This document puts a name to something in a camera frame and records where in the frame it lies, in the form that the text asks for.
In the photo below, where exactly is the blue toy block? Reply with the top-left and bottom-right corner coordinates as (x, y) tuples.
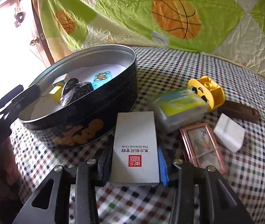
(92, 70), (112, 89)

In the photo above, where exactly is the clear plastic box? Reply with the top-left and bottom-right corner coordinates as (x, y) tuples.
(153, 87), (210, 132)

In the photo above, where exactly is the pink picture frame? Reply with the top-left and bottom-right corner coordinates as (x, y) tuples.
(179, 122), (228, 176)

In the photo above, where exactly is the basketball print bed sheet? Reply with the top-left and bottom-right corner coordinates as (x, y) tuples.
(31, 0), (265, 87)

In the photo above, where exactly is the brown comb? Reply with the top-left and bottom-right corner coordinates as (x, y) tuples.
(218, 100), (261, 123)

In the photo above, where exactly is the yellow cube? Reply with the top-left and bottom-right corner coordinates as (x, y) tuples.
(49, 85), (64, 104)

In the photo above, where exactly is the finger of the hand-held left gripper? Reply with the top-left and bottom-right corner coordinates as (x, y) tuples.
(0, 85), (25, 112)
(12, 84), (42, 122)

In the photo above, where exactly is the white foam block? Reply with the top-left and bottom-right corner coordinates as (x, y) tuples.
(213, 113), (246, 154)

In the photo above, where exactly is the yellow face toy block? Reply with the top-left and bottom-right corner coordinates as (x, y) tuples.
(188, 76), (226, 112)

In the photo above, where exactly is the black round tin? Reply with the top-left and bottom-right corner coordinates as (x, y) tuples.
(18, 44), (139, 150)

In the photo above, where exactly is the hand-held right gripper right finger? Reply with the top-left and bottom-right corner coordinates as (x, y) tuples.
(158, 140), (254, 224)

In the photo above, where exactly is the white paper tin liner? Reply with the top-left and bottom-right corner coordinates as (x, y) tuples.
(30, 63), (124, 119)

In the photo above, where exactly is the dark door ornament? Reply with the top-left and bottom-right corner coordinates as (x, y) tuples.
(14, 6), (25, 28)

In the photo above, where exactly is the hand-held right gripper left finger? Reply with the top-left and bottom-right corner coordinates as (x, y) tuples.
(12, 135), (115, 224)

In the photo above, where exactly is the white toy brick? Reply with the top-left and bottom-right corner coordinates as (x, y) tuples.
(52, 75), (69, 87)

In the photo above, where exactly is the wooden door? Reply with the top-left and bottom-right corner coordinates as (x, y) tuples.
(0, 0), (56, 112)

